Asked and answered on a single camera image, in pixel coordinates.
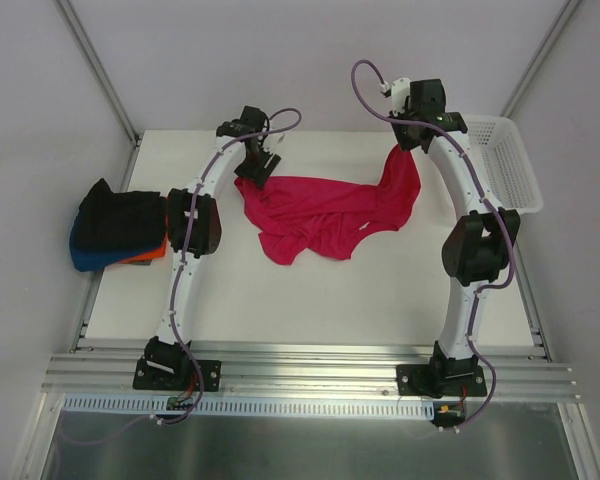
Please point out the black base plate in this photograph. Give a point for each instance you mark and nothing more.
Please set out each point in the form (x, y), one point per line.
(152, 377)
(422, 380)

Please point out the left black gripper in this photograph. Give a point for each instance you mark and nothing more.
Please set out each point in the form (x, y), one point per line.
(259, 165)

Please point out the blue folded t shirt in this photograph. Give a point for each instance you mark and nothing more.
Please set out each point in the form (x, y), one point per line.
(89, 261)

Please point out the black folded t shirt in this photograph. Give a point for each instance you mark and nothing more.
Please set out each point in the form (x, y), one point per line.
(120, 221)

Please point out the aluminium mounting rail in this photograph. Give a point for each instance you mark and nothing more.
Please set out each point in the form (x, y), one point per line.
(523, 374)

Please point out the white slotted cable duct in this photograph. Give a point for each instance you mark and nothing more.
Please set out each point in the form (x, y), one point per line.
(251, 406)

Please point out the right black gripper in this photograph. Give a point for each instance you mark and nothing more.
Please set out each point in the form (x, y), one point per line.
(407, 136)

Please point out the pink t shirt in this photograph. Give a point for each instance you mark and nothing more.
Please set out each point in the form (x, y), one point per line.
(329, 217)

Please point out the white plastic basket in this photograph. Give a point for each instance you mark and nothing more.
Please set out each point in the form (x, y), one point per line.
(500, 157)

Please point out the orange folded t shirt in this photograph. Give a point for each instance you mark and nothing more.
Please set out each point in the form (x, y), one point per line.
(152, 252)

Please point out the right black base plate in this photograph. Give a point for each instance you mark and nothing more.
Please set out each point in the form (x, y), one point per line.
(422, 380)

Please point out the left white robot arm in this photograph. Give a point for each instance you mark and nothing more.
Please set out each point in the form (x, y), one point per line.
(194, 229)

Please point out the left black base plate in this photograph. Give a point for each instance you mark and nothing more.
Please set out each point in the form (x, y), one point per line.
(152, 377)

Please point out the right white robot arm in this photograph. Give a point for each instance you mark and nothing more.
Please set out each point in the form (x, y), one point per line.
(478, 248)

